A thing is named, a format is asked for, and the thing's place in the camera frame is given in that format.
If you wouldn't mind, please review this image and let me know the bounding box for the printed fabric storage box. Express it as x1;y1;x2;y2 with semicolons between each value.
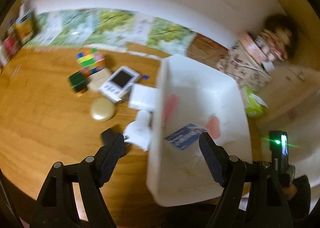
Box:
216;46;273;94

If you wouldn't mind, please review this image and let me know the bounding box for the white charger adapter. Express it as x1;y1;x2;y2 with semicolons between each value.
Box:
128;83;158;110

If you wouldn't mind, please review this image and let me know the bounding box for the white plastic bin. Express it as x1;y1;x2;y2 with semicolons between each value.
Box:
146;54;253;207

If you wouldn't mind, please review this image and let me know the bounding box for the white cable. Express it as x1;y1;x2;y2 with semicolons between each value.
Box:
231;57;272;75

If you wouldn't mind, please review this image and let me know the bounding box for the green tissue pack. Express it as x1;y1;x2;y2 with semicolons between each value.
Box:
244;86;269;119

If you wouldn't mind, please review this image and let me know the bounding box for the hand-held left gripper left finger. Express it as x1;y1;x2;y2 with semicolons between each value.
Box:
30;133;127;228

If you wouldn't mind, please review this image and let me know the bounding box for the gold round compact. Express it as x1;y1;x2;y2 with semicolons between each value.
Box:
90;97;117;121

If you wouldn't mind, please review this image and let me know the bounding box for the red can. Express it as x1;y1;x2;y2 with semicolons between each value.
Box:
1;35;22;66

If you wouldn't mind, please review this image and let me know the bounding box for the brown cardboard with drawing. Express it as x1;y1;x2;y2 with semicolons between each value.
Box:
186;33;230;69

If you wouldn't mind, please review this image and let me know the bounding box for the pink tin box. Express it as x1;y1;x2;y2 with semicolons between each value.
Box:
237;31;269;64

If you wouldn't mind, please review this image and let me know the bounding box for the cream plastic case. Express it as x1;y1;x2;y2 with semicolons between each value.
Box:
86;68;112;92

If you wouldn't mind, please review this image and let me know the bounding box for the pink comb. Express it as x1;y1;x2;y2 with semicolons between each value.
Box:
161;94;179;125

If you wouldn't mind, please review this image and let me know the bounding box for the orange juice carton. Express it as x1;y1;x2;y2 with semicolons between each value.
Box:
14;11;38;44

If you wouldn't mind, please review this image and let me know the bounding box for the blue floss pick box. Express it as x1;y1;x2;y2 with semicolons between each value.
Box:
164;123;209;151

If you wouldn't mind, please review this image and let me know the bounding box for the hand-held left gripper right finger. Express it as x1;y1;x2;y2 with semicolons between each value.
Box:
199;132;294;228

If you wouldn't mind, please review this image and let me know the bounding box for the small white gadget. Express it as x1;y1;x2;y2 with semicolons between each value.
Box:
122;109;154;152

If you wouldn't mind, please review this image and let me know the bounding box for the dark green box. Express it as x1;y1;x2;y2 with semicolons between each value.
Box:
67;71;88;97

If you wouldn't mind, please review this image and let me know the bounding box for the brown-haired doll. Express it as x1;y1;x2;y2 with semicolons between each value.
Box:
257;15;300;61

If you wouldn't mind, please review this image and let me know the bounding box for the pink tape dispenser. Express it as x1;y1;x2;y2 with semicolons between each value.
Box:
206;116;222;140

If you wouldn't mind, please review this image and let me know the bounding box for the person's right forearm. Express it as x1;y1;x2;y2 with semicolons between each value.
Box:
287;175;312;218

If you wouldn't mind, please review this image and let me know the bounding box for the colourful puzzle cube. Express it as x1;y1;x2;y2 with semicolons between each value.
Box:
76;48;105;77

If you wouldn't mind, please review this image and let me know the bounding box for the white handheld device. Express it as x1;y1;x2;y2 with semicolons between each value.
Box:
99;66;140;104

